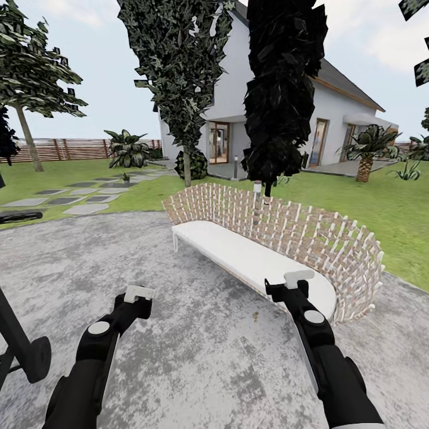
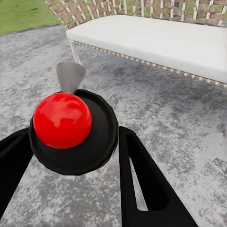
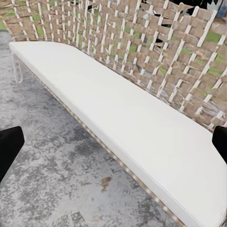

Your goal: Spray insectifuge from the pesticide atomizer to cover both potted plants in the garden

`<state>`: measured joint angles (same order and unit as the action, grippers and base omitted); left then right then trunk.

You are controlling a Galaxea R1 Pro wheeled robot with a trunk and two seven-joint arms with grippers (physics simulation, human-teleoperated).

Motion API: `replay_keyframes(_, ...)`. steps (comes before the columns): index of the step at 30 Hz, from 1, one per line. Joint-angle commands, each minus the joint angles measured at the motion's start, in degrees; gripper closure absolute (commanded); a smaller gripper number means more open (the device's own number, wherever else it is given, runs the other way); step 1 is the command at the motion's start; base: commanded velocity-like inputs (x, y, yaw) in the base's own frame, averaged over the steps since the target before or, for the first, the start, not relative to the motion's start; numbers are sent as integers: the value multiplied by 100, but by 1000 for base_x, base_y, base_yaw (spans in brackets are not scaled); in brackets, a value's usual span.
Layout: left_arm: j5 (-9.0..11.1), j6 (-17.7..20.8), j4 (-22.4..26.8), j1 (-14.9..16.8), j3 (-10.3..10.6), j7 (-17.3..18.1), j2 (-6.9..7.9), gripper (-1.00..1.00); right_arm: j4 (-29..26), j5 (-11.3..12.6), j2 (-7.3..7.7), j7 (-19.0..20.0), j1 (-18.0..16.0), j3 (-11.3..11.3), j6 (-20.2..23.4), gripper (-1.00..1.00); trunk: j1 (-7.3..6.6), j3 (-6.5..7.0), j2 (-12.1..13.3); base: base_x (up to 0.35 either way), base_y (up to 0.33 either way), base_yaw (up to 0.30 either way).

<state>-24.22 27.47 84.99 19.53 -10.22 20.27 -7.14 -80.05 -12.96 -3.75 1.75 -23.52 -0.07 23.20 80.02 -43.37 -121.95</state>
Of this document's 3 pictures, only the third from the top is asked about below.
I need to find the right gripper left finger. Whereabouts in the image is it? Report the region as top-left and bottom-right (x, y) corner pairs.
(0, 126), (25, 183)

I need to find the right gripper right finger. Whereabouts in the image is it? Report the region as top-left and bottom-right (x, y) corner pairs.
(212, 125), (227, 164)

